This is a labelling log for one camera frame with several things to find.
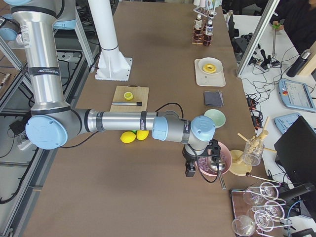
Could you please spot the white cup rack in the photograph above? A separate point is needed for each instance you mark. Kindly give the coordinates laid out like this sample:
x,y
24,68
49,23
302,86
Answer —
x,y
205,7

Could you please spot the steel ice scoop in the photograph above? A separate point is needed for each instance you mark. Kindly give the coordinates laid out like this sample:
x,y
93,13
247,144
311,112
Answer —
x,y
217,165

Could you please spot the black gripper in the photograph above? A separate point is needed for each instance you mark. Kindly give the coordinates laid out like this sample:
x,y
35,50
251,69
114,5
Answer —
x,y
189,156

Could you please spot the wooden mug tree stand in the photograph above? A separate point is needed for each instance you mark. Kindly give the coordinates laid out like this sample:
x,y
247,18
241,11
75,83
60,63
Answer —
x,y
243,161

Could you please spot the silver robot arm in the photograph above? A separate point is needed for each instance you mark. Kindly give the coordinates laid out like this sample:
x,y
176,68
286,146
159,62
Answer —
x,y
53,122

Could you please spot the yellow lemon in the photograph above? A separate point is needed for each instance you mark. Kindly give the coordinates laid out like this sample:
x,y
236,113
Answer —
x,y
128,137
142,134

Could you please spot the dark wooden glass tray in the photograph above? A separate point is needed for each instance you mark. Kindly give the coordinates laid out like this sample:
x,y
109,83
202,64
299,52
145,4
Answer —
x,y
239,205

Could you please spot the wine glass lower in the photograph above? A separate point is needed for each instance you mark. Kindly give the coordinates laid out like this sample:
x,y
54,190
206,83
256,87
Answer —
x,y
263,221

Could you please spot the wine glass middle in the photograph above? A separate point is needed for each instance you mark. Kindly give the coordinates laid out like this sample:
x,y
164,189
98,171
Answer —
x,y
273,208

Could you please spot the half lemon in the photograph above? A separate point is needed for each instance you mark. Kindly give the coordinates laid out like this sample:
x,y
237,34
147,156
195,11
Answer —
x,y
128,96

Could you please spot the cream rabbit tray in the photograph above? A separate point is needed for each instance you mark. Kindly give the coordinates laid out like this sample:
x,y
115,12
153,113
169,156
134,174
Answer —
x,y
203,78

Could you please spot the seated person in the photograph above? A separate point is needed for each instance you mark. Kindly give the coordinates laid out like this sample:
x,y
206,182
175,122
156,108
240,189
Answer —
x,y
298,19

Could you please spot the black laptop monitor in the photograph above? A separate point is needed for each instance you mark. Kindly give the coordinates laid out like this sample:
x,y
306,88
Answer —
x,y
296,151

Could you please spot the bamboo cutting board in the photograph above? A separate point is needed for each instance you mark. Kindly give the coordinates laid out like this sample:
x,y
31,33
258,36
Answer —
x,y
140,94

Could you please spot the tea bottle rack left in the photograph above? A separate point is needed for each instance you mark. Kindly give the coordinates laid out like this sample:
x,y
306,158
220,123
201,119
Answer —
x,y
198,22

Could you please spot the yellow lemon near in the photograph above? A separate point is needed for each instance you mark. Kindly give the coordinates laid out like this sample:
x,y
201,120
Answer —
x,y
128,137

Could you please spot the yellow lemon far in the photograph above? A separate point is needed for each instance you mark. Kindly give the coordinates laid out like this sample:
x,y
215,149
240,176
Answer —
x,y
142,134

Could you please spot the blue teach pendant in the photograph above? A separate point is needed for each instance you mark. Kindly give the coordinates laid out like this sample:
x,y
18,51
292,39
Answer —
x,y
282,123
295,95

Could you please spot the steel muddler black tip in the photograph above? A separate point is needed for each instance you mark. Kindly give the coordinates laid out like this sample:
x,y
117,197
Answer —
x,y
127,103

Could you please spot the grey folded cloth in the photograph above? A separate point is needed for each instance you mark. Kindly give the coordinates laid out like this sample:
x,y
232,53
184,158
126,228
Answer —
x,y
214,98

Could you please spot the wine glass upper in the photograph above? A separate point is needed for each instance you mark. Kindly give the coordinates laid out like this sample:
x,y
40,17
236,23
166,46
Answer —
x,y
257,195

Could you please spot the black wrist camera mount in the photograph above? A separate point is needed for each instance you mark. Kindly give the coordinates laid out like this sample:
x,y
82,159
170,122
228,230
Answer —
x,y
212,149

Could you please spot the white round plate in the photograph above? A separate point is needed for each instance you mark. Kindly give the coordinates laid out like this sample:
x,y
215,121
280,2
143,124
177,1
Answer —
x,y
211,60

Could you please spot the clear glass jar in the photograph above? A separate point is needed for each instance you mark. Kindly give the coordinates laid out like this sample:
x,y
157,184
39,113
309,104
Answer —
x,y
252,154

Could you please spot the glazed donut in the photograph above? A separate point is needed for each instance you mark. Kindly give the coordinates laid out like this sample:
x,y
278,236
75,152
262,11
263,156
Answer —
x,y
209,68

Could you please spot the copper wire bottle rack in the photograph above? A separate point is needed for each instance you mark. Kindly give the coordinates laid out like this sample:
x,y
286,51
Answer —
x,y
198,36

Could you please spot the wine glass front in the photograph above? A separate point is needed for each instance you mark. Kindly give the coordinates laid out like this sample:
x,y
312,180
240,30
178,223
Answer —
x,y
243,226

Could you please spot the tea bottle rack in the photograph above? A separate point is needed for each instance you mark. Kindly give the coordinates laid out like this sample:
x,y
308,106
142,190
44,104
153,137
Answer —
x,y
208,33
198,22

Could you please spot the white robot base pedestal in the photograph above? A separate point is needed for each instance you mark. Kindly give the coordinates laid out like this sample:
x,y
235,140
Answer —
x,y
112,64

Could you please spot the mint green bowl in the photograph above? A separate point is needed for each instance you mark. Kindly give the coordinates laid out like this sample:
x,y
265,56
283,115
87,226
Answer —
x,y
217,116

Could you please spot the black water bottle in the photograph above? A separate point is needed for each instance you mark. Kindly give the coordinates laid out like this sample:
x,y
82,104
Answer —
x,y
299,63

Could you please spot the tea bottle rack right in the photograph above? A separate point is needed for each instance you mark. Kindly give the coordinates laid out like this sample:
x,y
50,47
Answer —
x,y
208,33

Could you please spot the wine glass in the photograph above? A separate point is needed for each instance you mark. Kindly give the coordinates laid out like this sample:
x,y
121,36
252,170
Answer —
x,y
263,221
273,208
257,195
243,226

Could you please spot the aluminium frame post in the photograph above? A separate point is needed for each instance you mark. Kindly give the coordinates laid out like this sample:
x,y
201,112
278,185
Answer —
x,y
260,28

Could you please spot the pink ice bowl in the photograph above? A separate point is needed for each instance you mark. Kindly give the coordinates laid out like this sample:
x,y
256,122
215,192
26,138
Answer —
x,y
225,157

